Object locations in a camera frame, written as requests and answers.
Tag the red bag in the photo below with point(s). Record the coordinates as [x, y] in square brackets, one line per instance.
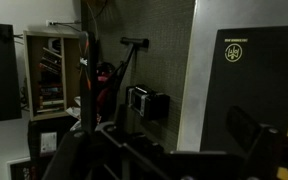
[103, 80]

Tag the black camera tripod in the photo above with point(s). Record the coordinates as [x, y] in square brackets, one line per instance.
[134, 42]

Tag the grey top coffee table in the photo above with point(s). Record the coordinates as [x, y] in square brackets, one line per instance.
[204, 20]

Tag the black flat screen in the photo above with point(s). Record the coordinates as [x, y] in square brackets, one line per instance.
[0, 73]

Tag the black camera on tripod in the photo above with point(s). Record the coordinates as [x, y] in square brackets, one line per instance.
[150, 103]

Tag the black box white label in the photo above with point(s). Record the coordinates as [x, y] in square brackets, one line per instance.
[37, 133]

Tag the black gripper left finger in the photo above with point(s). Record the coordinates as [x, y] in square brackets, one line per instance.
[72, 153]

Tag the wooden bookshelf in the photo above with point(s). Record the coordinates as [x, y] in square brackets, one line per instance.
[29, 66]

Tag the black board orange marks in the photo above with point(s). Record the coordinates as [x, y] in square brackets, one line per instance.
[87, 100]

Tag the white wall outlet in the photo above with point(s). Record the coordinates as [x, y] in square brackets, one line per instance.
[50, 23]

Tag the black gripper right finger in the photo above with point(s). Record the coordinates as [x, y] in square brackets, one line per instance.
[264, 146]

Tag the white framed dark picture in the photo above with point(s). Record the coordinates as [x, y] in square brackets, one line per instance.
[20, 171]

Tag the white board with yellow edge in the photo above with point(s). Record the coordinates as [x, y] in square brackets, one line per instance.
[250, 83]

